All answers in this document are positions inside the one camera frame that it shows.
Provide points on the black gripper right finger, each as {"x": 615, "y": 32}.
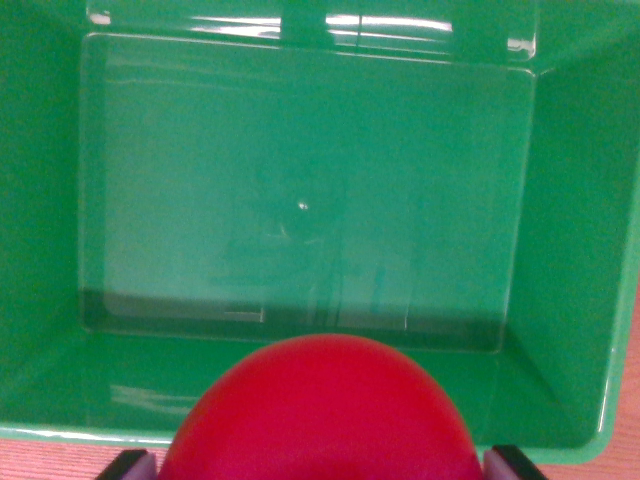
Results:
{"x": 510, "y": 462}

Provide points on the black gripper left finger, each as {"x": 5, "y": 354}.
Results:
{"x": 130, "y": 465}

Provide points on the red round fruit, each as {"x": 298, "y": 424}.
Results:
{"x": 322, "y": 415}

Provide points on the green plastic bin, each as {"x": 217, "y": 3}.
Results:
{"x": 320, "y": 175}

